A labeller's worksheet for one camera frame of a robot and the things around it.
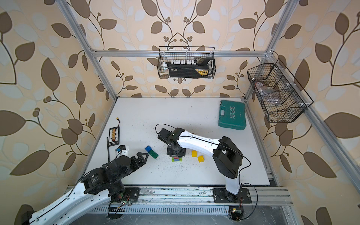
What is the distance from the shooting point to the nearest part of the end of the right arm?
1.97 ft

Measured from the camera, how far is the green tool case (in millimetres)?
1013

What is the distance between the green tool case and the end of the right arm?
436 millimetres
